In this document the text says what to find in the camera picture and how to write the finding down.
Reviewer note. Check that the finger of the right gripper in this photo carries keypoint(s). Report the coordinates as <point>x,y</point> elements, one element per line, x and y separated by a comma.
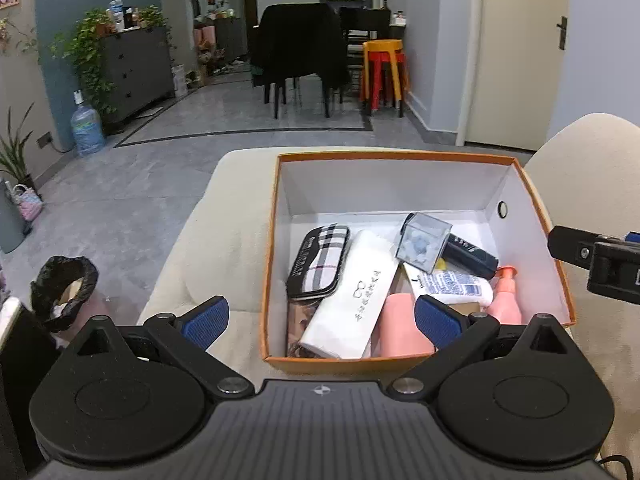
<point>633,237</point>
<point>571,246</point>

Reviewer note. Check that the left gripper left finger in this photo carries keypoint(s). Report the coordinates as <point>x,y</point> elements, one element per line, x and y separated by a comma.
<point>183,342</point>

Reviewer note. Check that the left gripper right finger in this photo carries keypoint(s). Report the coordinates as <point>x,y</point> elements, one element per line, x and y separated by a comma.
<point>459,340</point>

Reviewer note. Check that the white blue tube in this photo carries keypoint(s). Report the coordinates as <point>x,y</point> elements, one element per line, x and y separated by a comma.
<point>449,287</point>

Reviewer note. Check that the pink plastic cup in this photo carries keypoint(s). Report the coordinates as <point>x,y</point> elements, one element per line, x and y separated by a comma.
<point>398,335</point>

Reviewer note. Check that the pink pump bottle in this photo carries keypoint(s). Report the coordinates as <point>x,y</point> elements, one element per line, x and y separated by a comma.
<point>504,307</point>

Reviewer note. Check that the dark blue Clear bottle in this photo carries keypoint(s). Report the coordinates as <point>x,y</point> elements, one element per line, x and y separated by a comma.
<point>470,258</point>

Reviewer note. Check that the clear plastic cube box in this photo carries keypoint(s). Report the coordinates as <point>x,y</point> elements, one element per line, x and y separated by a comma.
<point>422,239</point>

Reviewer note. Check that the white long box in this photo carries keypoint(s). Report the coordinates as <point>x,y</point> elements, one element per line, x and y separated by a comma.
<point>343,323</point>

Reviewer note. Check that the illustrated card box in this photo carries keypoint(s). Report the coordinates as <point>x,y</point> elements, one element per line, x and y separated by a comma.
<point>300,314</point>

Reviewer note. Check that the plaid glasses case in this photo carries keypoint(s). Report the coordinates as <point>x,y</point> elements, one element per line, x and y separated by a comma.
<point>317,266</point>

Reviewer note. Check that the cream sofa armrest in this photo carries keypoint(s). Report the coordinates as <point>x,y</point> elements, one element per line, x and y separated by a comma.
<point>588,177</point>

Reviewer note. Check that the cream sofa cushion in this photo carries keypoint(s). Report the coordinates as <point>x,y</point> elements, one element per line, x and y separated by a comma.
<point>222,250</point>

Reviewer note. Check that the black lined trash bin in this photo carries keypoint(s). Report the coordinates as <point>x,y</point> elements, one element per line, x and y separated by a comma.
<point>62,286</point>

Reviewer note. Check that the orange white storage box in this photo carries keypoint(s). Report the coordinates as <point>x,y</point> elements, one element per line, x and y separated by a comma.
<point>488,200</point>

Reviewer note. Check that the pastel woven bag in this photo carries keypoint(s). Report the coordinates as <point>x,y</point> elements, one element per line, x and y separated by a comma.
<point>27,201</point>

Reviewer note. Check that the cream door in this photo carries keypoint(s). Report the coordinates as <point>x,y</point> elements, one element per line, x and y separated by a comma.
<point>517,72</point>

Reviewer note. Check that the blue water jug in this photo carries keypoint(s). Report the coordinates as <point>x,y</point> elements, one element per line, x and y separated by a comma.
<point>86,127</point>

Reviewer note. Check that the potted leafy plant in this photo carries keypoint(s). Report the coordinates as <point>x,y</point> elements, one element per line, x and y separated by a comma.
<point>13,146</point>

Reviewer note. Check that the yellow red stacked stools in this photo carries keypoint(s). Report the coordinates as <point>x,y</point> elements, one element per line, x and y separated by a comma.
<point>385,74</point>

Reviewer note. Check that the dark grey cabinet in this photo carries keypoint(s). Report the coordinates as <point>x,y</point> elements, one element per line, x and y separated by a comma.
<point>138,66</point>

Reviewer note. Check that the green trailing plant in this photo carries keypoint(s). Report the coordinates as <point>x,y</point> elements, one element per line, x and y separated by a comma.
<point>84,51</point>

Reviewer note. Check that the black dining chair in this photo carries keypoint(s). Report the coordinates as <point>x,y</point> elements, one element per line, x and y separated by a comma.
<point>295,40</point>

